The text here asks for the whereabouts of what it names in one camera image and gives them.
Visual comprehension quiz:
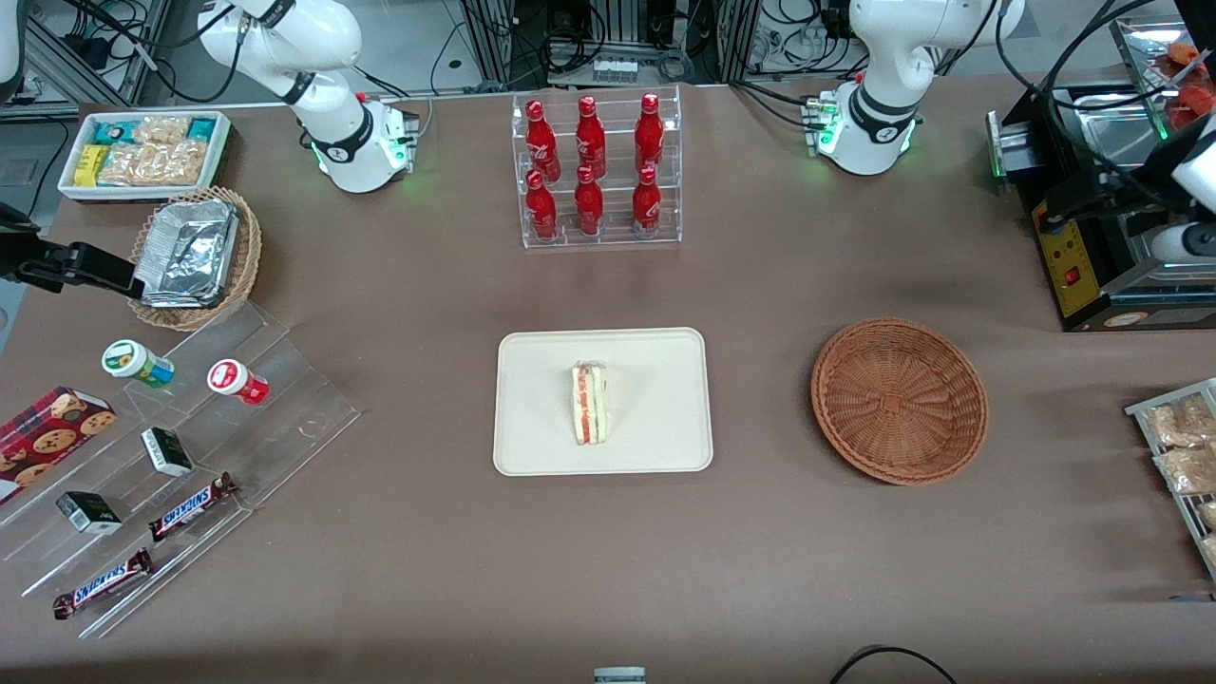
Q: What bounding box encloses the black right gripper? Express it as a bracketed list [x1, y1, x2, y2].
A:
[0, 203, 136, 292]

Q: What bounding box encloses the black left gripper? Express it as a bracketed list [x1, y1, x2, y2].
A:
[1043, 141, 1194, 229]

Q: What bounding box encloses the triangular sandwich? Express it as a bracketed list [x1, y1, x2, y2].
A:
[570, 360, 612, 447]

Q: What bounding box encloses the aluminium foil tray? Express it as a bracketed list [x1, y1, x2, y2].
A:
[132, 199, 239, 310]

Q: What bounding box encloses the light wicker basket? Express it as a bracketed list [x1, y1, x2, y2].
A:
[126, 186, 263, 332]

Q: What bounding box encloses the tray of wrapped pastries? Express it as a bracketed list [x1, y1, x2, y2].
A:
[1124, 377, 1216, 582]

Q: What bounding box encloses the round brown wicker basket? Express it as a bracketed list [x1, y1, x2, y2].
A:
[810, 318, 990, 486]

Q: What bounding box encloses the cream rectangular tray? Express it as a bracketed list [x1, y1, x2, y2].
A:
[493, 328, 714, 476]

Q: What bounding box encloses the black food warmer machine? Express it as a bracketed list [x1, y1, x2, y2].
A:
[986, 81, 1216, 333]

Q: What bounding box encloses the green lid cup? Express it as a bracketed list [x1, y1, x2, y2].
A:
[102, 339, 177, 390]

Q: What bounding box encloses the clear cracker packet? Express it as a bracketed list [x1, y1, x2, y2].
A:
[133, 116, 192, 148]
[99, 142, 207, 187]

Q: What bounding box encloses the white snack bin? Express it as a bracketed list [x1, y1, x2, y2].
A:
[58, 110, 234, 203]

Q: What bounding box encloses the red lid cup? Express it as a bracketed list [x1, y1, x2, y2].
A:
[207, 359, 271, 407]

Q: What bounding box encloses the red cookie box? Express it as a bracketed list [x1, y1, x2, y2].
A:
[0, 386, 118, 505]

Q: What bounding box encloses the small black box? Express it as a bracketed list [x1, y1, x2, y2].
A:
[56, 491, 124, 536]
[141, 427, 195, 478]

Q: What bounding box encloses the clear acrylic stepped display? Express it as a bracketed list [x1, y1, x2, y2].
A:
[0, 302, 363, 640]

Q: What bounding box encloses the clear pastry packet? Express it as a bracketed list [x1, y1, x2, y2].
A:
[1153, 446, 1216, 496]
[1144, 393, 1216, 448]

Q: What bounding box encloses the Snickers bar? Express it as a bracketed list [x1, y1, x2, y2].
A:
[52, 548, 155, 621]
[148, 472, 239, 543]

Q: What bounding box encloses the red soda bottle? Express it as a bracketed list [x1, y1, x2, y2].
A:
[632, 166, 663, 238]
[576, 95, 607, 180]
[525, 169, 560, 241]
[635, 92, 665, 173]
[525, 100, 561, 181]
[574, 165, 605, 237]

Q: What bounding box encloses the clear acrylic bottle rack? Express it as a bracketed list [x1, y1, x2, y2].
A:
[511, 85, 683, 251]

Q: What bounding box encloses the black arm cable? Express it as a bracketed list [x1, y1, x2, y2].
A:
[991, 0, 1160, 191]

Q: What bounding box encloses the black floor cable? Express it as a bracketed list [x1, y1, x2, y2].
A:
[828, 645, 960, 684]

